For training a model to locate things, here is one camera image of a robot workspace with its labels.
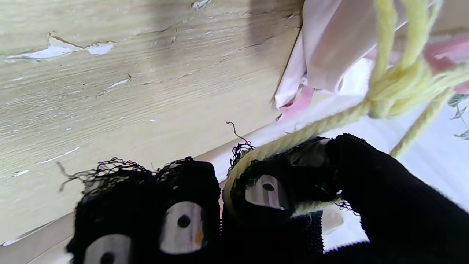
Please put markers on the broad-leaved green plant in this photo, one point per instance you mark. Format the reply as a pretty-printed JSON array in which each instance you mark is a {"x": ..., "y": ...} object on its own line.
[{"x": 460, "y": 101}]

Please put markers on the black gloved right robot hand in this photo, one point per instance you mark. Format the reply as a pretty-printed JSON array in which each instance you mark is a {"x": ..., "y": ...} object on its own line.
[{"x": 395, "y": 212}]

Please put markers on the pink fabric backpack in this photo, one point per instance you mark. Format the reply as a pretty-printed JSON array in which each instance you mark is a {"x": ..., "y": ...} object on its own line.
[{"x": 329, "y": 44}]

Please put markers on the yellow yarn zipper pull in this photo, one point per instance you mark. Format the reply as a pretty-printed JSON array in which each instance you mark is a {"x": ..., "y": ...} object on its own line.
[{"x": 388, "y": 91}]

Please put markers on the white sheer curtain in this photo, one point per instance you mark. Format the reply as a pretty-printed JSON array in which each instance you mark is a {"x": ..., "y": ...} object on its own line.
[{"x": 439, "y": 172}]

